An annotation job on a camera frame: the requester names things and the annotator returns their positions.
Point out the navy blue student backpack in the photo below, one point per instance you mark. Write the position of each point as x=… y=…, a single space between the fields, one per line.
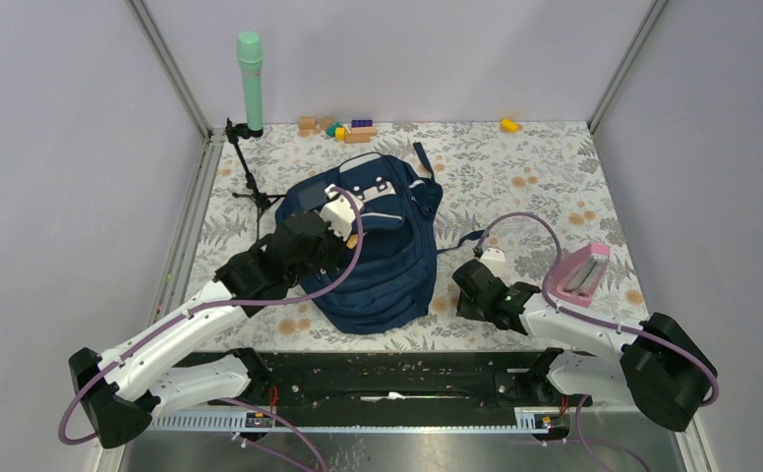
x=394 y=279

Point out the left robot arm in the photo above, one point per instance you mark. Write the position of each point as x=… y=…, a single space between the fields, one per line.
x=122 y=390

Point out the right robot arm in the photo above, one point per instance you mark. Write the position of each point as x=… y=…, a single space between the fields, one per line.
x=654 y=364

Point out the long wooden block front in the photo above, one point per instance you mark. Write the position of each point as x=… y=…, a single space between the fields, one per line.
x=357 y=138

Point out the long wooden block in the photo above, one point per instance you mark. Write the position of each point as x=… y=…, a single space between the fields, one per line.
x=357 y=138
x=367 y=130

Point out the long wooden block rear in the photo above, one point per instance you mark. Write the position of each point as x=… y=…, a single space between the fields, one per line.
x=367 y=130

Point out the purple studded toy brick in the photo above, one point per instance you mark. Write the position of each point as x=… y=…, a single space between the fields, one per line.
x=362 y=123

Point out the teal toy block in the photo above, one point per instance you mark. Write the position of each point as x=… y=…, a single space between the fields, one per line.
x=332 y=130

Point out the light wooden cube block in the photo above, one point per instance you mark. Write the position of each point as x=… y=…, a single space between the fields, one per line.
x=307 y=123

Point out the yellow block far right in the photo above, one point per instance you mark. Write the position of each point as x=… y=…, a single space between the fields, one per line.
x=508 y=126

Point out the black tripod stand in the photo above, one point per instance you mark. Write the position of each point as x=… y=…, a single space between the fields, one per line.
x=235 y=132

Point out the pink box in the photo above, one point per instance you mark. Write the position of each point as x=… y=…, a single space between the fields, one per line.
x=574 y=278

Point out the green microphone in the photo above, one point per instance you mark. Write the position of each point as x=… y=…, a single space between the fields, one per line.
x=250 y=59

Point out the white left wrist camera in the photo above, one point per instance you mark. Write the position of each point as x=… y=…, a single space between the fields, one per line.
x=341 y=211

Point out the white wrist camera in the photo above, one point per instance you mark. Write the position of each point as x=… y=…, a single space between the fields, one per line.
x=341 y=211
x=492 y=257

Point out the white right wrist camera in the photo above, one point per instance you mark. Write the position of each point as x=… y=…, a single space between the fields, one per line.
x=492 y=257

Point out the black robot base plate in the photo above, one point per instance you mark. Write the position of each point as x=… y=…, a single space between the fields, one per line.
x=491 y=379

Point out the slotted metal cable rail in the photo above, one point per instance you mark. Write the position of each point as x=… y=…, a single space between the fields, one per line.
x=383 y=417

